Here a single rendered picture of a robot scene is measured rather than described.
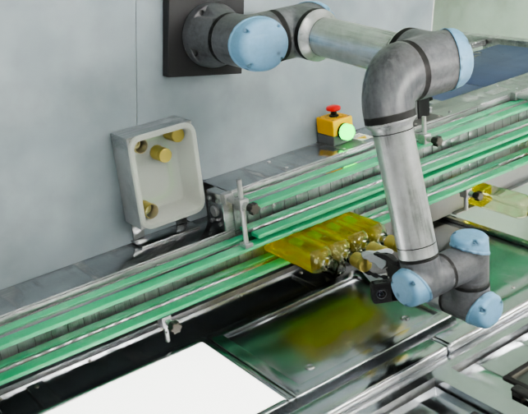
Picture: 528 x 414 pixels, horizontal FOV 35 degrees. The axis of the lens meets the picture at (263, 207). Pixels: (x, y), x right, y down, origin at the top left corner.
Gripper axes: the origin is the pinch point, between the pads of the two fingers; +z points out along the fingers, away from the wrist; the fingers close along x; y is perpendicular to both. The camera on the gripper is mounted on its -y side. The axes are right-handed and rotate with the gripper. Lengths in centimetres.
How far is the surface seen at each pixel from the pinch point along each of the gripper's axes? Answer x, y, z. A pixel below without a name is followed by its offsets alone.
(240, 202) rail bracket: 16.1, -19.0, 19.3
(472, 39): 15, 152, 99
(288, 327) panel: -12.5, -17.1, 7.8
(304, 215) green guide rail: 6.5, -0.2, 20.7
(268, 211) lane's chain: 7.4, -5.6, 28.1
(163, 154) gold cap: 27, -29, 35
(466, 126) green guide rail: 14, 60, 22
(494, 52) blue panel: 15, 137, 76
